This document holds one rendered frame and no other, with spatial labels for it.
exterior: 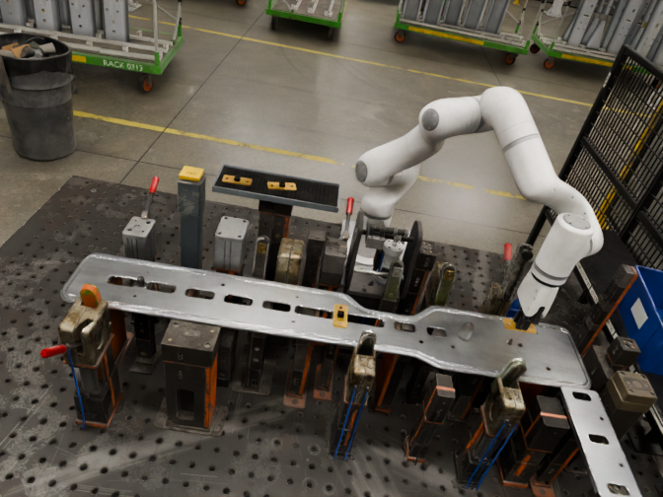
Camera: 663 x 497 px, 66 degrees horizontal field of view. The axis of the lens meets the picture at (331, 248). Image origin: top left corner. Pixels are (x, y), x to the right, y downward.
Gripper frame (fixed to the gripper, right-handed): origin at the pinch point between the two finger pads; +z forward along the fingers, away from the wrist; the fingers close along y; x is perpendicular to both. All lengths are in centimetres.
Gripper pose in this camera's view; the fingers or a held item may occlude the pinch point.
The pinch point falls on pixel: (522, 319)
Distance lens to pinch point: 144.1
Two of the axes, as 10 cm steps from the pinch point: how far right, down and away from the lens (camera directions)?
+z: -1.6, 7.8, 6.0
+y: -0.6, 6.0, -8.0
